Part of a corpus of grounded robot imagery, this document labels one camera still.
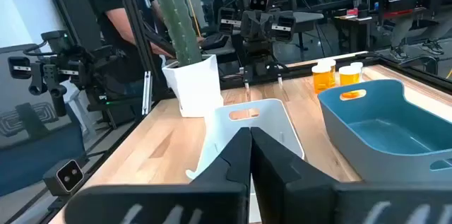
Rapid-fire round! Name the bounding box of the white plant pot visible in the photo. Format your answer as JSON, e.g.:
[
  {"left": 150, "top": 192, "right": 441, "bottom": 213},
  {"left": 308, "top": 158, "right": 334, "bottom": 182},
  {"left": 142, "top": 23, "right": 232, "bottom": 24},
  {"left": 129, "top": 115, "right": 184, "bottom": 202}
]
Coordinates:
[{"left": 161, "top": 54, "right": 224, "bottom": 118}]

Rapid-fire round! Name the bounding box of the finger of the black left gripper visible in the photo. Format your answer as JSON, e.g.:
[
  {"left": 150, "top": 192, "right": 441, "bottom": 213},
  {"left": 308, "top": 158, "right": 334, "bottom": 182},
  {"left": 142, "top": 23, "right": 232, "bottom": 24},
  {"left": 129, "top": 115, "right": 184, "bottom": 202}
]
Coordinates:
[
  {"left": 256, "top": 12, "right": 273, "bottom": 40},
  {"left": 241, "top": 11, "right": 258, "bottom": 40}
]

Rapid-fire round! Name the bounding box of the grey round table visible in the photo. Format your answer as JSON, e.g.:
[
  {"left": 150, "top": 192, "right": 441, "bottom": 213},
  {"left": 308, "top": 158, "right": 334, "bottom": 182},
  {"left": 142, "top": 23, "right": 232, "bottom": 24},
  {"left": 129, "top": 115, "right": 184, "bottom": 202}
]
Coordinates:
[{"left": 292, "top": 11, "right": 324, "bottom": 61}]

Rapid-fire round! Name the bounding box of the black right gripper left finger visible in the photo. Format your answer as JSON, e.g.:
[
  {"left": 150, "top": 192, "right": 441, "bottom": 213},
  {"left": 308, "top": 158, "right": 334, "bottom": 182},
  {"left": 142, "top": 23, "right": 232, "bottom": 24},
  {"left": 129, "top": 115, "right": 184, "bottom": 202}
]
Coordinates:
[{"left": 64, "top": 127, "right": 252, "bottom": 224}]

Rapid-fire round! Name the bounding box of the small black camera box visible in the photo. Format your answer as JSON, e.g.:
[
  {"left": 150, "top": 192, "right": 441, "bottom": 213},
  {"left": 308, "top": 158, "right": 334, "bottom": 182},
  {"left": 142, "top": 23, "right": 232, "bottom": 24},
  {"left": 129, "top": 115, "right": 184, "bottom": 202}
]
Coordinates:
[{"left": 42, "top": 159, "right": 85, "bottom": 196}]

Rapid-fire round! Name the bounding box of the white plastic bin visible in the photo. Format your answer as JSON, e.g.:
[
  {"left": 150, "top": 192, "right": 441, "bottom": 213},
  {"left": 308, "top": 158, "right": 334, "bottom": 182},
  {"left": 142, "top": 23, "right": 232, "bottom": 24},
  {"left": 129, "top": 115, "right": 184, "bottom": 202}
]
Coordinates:
[{"left": 186, "top": 98, "right": 305, "bottom": 223}]

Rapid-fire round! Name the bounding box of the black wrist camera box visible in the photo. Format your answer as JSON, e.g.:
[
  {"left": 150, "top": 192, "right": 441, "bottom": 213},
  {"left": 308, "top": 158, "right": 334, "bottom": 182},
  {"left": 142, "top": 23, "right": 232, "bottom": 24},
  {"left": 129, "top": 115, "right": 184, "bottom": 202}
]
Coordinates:
[{"left": 249, "top": 0, "right": 271, "bottom": 12}]

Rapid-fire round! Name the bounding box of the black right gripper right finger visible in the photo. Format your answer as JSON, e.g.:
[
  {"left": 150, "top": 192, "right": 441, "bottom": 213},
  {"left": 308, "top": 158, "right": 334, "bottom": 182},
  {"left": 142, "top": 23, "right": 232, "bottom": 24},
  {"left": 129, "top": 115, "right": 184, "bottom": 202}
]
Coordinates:
[{"left": 251, "top": 127, "right": 452, "bottom": 224}]

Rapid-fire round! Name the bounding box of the black aluminium frame post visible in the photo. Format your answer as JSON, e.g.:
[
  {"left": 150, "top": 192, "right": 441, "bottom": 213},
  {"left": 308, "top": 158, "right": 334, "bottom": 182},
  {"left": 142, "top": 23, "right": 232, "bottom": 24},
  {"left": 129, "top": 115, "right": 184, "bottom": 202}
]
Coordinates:
[{"left": 112, "top": 0, "right": 169, "bottom": 103}]

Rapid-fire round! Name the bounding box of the yellow hanging cable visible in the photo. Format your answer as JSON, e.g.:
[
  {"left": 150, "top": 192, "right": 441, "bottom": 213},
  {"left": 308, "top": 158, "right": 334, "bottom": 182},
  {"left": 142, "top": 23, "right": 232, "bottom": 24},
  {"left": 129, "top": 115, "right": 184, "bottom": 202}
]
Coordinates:
[{"left": 179, "top": 0, "right": 203, "bottom": 38}]

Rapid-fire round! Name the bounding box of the green cactus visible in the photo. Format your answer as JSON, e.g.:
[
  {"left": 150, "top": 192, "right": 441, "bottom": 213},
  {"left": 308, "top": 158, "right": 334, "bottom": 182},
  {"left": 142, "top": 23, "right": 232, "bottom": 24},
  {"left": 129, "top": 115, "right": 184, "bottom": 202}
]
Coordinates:
[{"left": 154, "top": 0, "right": 203, "bottom": 68}]

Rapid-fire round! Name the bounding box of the black teleoperation arm with handles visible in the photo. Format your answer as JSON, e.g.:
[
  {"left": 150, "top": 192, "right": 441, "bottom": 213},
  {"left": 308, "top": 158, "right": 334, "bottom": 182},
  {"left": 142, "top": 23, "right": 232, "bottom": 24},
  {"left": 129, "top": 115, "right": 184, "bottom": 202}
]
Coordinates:
[{"left": 6, "top": 30, "right": 123, "bottom": 117}]

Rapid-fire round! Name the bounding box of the desk with black legs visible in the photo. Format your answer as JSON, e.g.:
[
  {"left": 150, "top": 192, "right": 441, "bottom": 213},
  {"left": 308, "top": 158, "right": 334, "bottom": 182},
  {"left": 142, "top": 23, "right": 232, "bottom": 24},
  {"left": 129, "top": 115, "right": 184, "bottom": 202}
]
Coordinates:
[{"left": 333, "top": 4, "right": 428, "bottom": 55}]

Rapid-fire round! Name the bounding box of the blue plastic bin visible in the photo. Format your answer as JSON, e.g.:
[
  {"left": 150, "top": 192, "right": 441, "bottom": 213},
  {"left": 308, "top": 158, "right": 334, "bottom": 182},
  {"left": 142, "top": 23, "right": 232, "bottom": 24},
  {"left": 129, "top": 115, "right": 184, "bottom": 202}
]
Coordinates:
[{"left": 317, "top": 78, "right": 452, "bottom": 184}]

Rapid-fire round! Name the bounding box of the silver metal bracket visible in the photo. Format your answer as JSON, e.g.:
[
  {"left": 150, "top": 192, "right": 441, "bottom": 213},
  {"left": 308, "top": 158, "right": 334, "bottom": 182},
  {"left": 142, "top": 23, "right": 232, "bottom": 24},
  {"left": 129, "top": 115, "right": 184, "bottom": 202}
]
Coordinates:
[{"left": 141, "top": 71, "right": 153, "bottom": 116}]

